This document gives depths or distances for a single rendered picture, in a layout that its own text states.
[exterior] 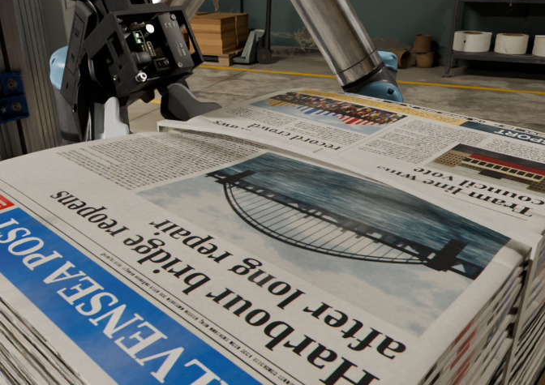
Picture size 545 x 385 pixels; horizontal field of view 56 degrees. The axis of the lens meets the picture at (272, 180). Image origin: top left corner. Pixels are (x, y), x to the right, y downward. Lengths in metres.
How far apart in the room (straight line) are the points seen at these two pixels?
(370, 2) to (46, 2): 5.88
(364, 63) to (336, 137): 0.42
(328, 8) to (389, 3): 6.12
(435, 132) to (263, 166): 0.14
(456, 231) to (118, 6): 0.32
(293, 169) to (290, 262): 0.11
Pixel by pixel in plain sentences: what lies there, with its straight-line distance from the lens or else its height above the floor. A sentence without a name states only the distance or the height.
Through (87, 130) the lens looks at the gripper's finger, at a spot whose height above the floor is 1.05.
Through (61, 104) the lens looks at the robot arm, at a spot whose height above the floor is 0.96.
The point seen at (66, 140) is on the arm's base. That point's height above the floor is 0.90.
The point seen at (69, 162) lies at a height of 1.06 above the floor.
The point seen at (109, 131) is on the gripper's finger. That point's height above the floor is 1.05.
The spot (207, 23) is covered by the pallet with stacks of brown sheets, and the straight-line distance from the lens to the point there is 6.56.
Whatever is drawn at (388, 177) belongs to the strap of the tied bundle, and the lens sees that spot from 0.29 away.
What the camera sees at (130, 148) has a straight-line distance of 0.37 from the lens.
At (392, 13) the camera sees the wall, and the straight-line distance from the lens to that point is 6.89.
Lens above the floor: 1.18
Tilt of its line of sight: 23 degrees down
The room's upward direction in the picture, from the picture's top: straight up
